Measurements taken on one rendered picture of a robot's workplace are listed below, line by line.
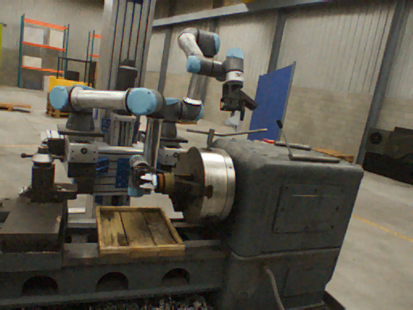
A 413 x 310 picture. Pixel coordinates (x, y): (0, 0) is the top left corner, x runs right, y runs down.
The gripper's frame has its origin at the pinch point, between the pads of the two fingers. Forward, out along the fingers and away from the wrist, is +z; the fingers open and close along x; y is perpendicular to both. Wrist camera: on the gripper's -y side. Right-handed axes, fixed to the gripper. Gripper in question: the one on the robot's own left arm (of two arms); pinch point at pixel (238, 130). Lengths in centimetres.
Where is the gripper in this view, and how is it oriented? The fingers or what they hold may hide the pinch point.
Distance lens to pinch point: 127.7
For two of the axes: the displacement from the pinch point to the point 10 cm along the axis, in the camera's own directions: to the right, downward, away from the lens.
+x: 3.9, -0.9, -9.2
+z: -0.3, 9.9, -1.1
